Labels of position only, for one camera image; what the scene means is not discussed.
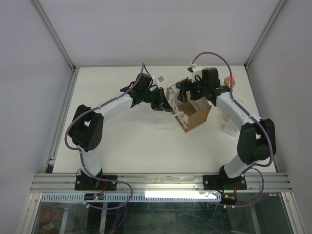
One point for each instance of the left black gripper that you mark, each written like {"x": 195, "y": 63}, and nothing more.
{"x": 162, "y": 104}

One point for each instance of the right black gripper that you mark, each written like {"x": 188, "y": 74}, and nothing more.
{"x": 186, "y": 85}

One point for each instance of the white bottle grey cap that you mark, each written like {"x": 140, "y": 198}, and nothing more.
{"x": 230, "y": 128}
{"x": 177, "y": 91}

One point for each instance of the brown canvas bag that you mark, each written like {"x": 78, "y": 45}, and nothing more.
{"x": 190, "y": 114}

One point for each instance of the peach pink-capped bottle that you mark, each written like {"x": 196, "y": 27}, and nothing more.
{"x": 230, "y": 82}

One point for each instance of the white bottle grey cap front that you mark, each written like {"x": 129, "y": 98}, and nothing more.
{"x": 230, "y": 128}

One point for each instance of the cream wide-cap bottle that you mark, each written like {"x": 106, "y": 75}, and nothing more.
{"x": 226, "y": 117}

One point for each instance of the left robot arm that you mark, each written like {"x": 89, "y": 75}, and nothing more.
{"x": 84, "y": 134}

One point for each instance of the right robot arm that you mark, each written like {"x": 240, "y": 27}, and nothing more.
{"x": 256, "y": 140}

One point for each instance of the black orange connector box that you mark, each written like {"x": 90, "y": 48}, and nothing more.
{"x": 228, "y": 199}

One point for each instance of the small green-lit circuit board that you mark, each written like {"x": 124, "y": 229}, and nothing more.
{"x": 92, "y": 196}

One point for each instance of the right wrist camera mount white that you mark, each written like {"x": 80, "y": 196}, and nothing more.
{"x": 196, "y": 72}

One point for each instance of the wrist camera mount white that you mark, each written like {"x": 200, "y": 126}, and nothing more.
{"x": 196, "y": 72}
{"x": 157, "y": 80}

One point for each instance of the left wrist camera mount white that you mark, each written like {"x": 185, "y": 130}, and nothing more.
{"x": 157, "y": 80}

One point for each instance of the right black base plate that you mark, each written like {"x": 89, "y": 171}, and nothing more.
{"x": 217, "y": 182}

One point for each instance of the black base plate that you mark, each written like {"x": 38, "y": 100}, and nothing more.
{"x": 86, "y": 183}
{"x": 217, "y": 182}

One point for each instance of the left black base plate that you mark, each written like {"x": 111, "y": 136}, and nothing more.
{"x": 86, "y": 183}

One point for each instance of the right aluminium frame post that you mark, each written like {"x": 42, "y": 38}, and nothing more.
{"x": 265, "y": 32}

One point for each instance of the aluminium frame post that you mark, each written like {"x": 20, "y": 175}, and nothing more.
{"x": 265, "y": 32}
{"x": 52, "y": 32}

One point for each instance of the aluminium front rail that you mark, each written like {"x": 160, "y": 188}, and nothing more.
{"x": 65, "y": 182}

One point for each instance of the left aluminium frame post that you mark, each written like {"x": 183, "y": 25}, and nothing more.
{"x": 52, "y": 32}

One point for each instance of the white slotted cable duct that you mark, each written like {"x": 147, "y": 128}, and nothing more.
{"x": 147, "y": 196}

